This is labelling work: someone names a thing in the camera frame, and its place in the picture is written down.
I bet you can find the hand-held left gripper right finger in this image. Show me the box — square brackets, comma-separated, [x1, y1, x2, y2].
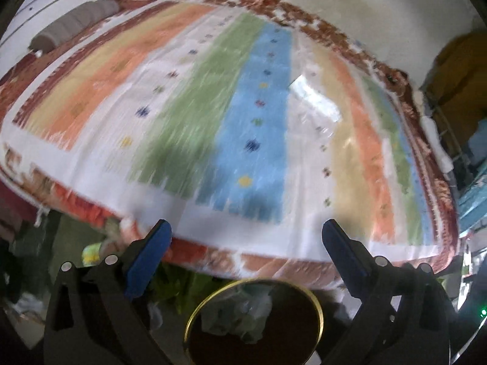
[321, 218, 454, 365]

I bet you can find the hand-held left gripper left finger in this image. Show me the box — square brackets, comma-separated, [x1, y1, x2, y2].
[44, 218, 173, 365]

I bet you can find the white tissue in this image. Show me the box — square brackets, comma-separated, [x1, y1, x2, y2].
[200, 303, 233, 334]

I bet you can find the dark bin with gold rim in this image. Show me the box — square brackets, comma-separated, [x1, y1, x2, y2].
[184, 278, 325, 365]

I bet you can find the green plastic bag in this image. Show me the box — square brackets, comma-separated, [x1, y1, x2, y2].
[150, 265, 218, 315]

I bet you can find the yellow-green packet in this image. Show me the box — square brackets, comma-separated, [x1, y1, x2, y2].
[82, 241, 112, 267]

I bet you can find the striped multicolour bed cover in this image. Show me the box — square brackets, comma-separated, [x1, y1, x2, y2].
[0, 0, 464, 290]

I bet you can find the teal box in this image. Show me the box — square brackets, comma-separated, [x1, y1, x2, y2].
[456, 174, 487, 233]

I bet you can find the clear plastic wrapper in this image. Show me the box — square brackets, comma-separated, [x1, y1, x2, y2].
[287, 76, 343, 123]

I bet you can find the striped colourful blanket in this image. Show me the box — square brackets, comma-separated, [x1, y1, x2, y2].
[0, 0, 463, 271]

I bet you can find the yellow cloth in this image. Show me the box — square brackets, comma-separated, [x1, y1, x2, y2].
[419, 31, 487, 161]

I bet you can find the grey rolled cloth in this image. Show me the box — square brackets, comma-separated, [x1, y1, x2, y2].
[30, 0, 121, 54]

